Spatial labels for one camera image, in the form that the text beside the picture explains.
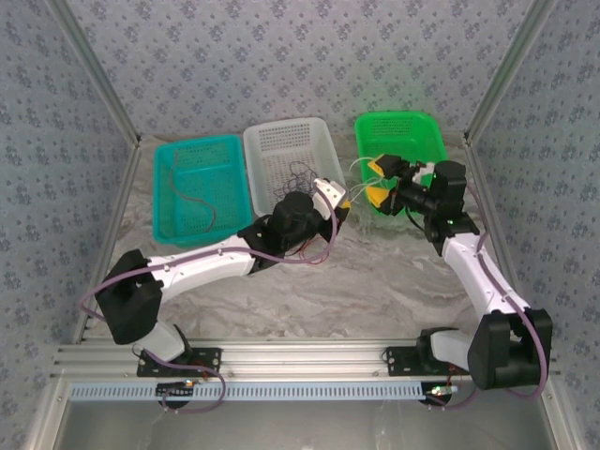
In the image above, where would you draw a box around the red cable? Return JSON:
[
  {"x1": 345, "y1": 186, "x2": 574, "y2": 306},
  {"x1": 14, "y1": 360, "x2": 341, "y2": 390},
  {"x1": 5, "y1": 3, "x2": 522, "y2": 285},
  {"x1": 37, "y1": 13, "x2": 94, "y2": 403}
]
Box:
[{"x1": 298, "y1": 232, "x2": 333, "y2": 265}]

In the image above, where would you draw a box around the green plastic basket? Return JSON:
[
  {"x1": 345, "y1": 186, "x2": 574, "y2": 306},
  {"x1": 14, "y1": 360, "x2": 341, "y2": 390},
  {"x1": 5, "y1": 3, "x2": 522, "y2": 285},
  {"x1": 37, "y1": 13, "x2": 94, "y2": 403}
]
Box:
[{"x1": 353, "y1": 110, "x2": 449, "y2": 219}]

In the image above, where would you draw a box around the white plastic basket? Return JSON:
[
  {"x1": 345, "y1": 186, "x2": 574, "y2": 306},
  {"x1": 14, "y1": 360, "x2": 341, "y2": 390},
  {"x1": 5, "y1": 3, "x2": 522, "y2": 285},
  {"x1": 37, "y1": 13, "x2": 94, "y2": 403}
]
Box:
[{"x1": 242, "y1": 116, "x2": 349, "y2": 220}]

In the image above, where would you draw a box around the teal plastic basket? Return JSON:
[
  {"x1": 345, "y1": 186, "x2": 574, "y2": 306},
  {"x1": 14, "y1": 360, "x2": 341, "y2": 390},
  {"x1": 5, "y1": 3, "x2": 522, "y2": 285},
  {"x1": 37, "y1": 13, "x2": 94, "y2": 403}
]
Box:
[{"x1": 152, "y1": 134, "x2": 252, "y2": 248}]

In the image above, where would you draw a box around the right small circuit board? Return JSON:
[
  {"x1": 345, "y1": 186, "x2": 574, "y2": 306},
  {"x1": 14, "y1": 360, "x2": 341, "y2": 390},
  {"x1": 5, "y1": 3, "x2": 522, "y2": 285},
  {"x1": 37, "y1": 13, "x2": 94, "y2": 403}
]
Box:
[{"x1": 424, "y1": 383, "x2": 459, "y2": 407}]

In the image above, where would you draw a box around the small circuit board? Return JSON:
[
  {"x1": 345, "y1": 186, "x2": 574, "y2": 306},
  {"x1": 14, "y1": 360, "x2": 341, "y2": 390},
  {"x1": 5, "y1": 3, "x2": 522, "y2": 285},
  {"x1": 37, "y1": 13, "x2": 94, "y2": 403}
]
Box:
[
  {"x1": 156, "y1": 380, "x2": 197, "y2": 400},
  {"x1": 424, "y1": 383, "x2": 459, "y2": 407}
]

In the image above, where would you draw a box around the left small circuit board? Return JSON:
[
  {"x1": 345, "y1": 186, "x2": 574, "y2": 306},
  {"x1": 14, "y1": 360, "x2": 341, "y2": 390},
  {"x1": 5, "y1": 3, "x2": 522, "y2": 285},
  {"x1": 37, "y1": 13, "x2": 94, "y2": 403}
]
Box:
[{"x1": 156, "y1": 380, "x2": 197, "y2": 400}]

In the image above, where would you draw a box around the metal lower tray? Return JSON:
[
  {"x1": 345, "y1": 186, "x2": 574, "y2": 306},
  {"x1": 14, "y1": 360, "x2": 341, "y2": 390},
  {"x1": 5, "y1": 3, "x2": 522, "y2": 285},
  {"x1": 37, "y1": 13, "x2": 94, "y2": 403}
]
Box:
[{"x1": 25, "y1": 378, "x2": 580, "y2": 450}]

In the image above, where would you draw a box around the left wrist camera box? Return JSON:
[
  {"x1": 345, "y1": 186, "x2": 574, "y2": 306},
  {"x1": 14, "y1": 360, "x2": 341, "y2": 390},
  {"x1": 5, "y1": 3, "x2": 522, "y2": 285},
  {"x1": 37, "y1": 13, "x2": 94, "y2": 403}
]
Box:
[{"x1": 312, "y1": 177, "x2": 349, "y2": 220}]

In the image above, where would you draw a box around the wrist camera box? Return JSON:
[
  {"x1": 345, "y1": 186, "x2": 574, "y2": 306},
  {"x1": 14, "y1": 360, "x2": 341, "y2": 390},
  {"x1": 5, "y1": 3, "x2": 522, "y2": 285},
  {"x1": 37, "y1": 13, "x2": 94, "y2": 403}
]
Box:
[
  {"x1": 312, "y1": 177, "x2": 349, "y2": 220},
  {"x1": 408, "y1": 161, "x2": 438, "y2": 187}
]

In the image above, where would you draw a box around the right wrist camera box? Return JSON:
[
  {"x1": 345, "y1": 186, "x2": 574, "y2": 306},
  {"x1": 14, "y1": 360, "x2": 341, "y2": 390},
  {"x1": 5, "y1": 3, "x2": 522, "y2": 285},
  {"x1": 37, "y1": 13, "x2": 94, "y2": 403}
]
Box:
[{"x1": 408, "y1": 161, "x2": 438, "y2": 187}]

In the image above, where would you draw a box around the aluminium side rail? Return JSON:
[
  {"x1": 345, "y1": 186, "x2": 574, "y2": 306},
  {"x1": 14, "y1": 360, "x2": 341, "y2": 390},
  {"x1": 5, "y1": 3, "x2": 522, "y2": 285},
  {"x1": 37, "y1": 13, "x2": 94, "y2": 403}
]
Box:
[
  {"x1": 463, "y1": 138, "x2": 538, "y2": 341},
  {"x1": 72, "y1": 140, "x2": 144, "y2": 346}
]

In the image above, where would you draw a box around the left arm mauve harness cable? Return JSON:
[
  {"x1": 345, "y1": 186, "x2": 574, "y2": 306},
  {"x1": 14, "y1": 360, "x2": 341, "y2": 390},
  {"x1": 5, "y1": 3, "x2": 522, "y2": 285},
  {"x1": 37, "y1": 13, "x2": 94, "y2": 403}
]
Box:
[{"x1": 80, "y1": 201, "x2": 339, "y2": 325}]

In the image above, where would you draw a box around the grey cable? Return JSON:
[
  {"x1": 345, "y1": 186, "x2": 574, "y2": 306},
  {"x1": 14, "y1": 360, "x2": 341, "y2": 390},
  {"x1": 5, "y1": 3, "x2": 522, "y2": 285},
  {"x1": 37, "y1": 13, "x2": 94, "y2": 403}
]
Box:
[{"x1": 167, "y1": 149, "x2": 218, "y2": 234}]

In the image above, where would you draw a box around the aluminium frame post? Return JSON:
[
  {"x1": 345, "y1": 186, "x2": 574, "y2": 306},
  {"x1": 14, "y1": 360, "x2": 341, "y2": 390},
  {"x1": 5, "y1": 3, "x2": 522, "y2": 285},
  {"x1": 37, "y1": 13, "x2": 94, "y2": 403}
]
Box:
[
  {"x1": 462, "y1": 0, "x2": 560, "y2": 147},
  {"x1": 46, "y1": 0, "x2": 143, "y2": 147}
]

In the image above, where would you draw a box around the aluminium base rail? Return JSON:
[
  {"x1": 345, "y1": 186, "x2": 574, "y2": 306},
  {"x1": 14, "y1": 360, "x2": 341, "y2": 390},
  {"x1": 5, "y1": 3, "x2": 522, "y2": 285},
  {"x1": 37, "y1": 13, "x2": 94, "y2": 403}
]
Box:
[{"x1": 51, "y1": 337, "x2": 563, "y2": 380}]

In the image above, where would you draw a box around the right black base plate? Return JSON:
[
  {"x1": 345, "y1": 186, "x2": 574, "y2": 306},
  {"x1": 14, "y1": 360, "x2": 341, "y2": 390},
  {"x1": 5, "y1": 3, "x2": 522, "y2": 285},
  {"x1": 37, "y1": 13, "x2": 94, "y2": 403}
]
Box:
[{"x1": 384, "y1": 345, "x2": 473, "y2": 377}]

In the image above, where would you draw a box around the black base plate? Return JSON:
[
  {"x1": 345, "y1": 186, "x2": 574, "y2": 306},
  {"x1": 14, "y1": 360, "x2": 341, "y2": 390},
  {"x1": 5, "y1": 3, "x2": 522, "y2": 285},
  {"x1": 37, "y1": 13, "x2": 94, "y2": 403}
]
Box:
[
  {"x1": 136, "y1": 345, "x2": 223, "y2": 378},
  {"x1": 384, "y1": 345, "x2": 473, "y2": 377}
]

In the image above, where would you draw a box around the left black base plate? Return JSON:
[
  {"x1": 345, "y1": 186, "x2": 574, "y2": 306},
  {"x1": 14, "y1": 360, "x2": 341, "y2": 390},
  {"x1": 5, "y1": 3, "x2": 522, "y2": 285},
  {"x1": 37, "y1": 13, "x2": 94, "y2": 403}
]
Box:
[{"x1": 136, "y1": 345, "x2": 223, "y2": 378}]

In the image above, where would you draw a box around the white slotted cable duct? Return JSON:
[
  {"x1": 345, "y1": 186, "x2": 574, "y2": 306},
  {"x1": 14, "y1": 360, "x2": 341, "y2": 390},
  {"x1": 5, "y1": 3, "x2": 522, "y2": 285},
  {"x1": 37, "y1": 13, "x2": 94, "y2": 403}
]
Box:
[{"x1": 68, "y1": 382, "x2": 427, "y2": 403}]

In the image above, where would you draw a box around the left base mauve cable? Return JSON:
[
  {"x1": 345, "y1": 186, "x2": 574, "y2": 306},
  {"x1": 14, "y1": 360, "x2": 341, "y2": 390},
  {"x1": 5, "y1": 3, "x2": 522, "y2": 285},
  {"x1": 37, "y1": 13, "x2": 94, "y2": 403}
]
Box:
[{"x1": 131, "y1": 344, "x2": 228, "y2": 415}]

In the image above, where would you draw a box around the base mauve cable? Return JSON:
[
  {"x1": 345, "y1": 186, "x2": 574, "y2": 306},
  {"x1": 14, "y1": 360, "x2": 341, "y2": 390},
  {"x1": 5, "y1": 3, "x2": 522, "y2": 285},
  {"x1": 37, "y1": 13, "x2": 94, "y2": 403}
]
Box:
[
  {"x1": 131, "y1": 344, "x2": 228, "y2": 415},
  {"x1": 427, "y1": 374, "x2": 480, "y2": 411}
]

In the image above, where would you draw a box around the right base mauve cable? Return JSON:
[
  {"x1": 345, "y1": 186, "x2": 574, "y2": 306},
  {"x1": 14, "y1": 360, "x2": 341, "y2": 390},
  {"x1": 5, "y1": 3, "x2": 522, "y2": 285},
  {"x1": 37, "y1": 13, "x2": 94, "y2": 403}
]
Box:
[{"x1": 427, "y1": 374, "x2": 480, "y2": 411}]

